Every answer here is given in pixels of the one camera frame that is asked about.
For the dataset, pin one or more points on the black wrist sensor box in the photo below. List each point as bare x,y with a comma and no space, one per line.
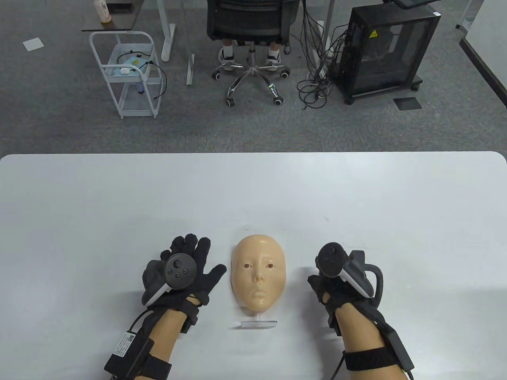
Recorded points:
398,350
126,352

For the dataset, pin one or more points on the black left wrist sensor box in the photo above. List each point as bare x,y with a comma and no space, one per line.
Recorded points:
126,352

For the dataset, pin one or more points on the person's right forearm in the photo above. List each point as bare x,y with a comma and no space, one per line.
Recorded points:
356,328

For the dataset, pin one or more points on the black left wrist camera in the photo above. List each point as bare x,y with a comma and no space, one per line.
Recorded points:
190,318

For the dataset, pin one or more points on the small blue bottle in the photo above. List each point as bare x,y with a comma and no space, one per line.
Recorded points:
140,87

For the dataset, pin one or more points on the white paper sheet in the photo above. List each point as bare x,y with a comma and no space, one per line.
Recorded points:
33,44

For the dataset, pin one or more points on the person's right hand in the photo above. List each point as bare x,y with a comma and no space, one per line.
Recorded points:
336,289

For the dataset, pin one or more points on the white desk foot bar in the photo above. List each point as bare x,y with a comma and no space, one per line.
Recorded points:
190,71

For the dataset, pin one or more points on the black right wrist sensor box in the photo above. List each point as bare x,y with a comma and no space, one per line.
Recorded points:
398,350

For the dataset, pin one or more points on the white pink bottle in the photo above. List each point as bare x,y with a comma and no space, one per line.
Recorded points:
103,12

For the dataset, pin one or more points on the dark floor plate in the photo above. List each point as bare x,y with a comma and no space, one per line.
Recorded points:
407,103

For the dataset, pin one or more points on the black left hand controller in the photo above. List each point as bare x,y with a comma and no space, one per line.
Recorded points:
180,271

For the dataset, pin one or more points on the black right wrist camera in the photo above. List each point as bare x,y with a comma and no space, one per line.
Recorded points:
334,324

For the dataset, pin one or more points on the white rolling cart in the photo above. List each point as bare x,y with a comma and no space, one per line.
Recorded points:
132,101

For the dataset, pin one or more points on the light blue box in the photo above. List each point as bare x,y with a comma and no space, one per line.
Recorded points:
136,63

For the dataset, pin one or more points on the black office chair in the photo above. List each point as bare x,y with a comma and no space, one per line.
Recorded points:
245,19

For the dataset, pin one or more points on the beige mannequin face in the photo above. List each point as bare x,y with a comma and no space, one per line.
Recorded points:
257,253

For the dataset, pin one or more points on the person's left hand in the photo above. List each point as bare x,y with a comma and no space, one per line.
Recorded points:
198,253

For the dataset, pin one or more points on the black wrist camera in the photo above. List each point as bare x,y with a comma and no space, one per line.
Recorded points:
334,324
190,318

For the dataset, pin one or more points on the white desk leg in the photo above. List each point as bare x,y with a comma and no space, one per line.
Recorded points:
328,23
168,43

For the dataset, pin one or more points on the dark brown table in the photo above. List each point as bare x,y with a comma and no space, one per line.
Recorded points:
122,21

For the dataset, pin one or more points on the black hand controller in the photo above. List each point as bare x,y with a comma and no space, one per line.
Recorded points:
180,271
330,259

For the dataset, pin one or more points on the black computer cabinet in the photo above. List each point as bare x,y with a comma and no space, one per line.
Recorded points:
380,59

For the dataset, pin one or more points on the person's left forearm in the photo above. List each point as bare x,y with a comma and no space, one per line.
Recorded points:
168,330

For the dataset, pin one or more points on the black right hand controller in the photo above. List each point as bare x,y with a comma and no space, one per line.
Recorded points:
330,259

